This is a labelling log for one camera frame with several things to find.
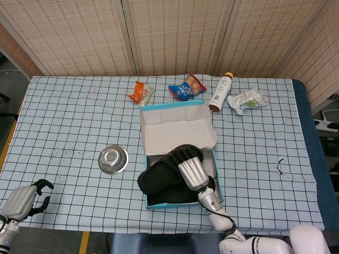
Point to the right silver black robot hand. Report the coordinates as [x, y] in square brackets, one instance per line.
[192, 173]

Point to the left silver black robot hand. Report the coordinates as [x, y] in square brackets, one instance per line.
[18, 202]

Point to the black rubber slipper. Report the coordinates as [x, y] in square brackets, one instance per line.
[174, 195]
[159, 177]

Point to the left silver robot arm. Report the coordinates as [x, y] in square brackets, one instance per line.
[6, 234]

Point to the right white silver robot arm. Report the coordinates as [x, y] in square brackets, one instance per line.
[221, 219]

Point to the blue white cardboard shoe box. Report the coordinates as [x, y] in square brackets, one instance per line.
[177, 129]

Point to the dark blue seat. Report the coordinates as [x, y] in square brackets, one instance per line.
[164, 244]

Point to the small stainless steel bowl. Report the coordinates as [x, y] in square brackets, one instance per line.
[112, 159]

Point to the blue red snack packet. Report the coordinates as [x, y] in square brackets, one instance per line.
[185, 90]

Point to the white bottle with yellow cap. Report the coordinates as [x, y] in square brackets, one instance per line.
[221, 91]

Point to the black thread scrap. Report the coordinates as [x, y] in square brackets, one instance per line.
[279, 165]

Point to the crumpled green white packet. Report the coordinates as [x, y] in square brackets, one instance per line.
[246, 101]

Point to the orange white snack packet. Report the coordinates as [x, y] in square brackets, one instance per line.
[140, 94]

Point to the blue checked tablecloth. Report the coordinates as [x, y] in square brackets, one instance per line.
[66, 119]

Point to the dark blue table pad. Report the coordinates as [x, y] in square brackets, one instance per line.
[310, 127]

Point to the beige woven folding screen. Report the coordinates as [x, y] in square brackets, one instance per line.
[172, 34]

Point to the black plastic bin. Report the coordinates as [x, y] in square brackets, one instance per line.
[331, 148]

